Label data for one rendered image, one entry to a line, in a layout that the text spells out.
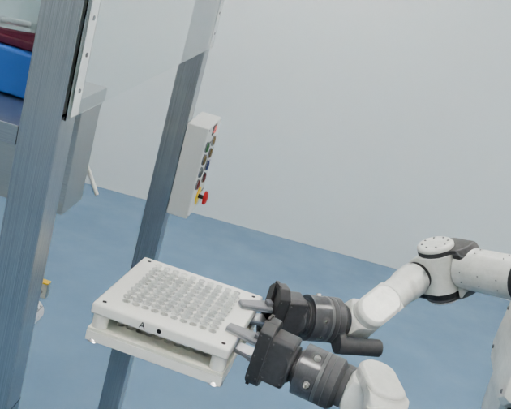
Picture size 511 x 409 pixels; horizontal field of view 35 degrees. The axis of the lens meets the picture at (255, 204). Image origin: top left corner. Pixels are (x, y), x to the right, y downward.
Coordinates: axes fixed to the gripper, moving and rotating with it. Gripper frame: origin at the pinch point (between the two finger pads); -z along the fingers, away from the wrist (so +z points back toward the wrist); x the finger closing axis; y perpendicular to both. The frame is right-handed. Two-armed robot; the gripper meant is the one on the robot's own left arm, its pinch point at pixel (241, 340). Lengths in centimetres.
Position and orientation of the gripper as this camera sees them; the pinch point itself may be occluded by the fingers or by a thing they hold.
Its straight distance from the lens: 139.3
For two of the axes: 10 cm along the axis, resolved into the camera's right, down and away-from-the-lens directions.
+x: -2.9, 9.0, 3.2
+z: 9.0, 3.7, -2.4
